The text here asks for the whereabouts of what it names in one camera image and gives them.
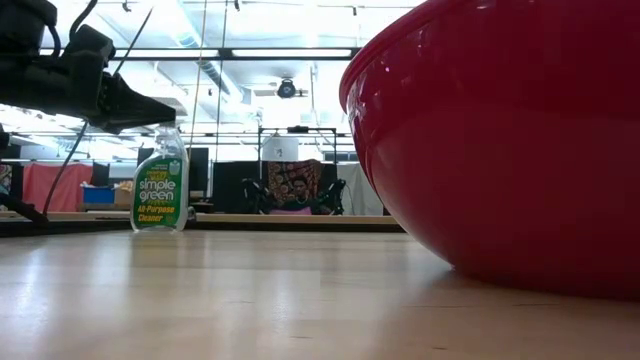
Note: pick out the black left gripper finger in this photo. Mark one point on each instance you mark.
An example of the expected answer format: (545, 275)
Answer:
(135, 110)

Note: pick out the black background robot arm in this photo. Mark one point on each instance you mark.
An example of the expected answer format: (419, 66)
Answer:
(334, 196)
(256, 196)

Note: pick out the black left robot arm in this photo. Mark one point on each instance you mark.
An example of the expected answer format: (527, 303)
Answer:
(20, 20)

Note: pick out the black monitor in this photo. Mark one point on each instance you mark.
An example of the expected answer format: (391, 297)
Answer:
(198, 167)

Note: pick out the green cleaner spray bottle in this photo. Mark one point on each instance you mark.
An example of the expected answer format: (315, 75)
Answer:
(159, 195)

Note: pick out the blue storage bin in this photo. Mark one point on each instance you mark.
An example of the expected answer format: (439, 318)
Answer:
(98, 195)

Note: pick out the red hanging cloth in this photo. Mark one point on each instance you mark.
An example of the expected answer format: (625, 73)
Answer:
(55, 187)

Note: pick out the round black ceiling fixture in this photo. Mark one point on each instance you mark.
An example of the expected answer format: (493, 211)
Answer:
(286, 89)

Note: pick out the patterned hanging cloth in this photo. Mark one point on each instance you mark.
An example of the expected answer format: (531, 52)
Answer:
(285, 175)

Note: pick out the light wooden desk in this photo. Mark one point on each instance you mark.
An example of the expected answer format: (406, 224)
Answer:
(280, 218)

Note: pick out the person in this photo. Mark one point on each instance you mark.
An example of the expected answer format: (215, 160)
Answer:
(300, 190)

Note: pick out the white hanging cloth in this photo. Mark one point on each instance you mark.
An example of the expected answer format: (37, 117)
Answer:
(360, 192)

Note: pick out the large red bowl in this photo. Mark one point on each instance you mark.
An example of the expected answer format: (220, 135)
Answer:
(500, 150)

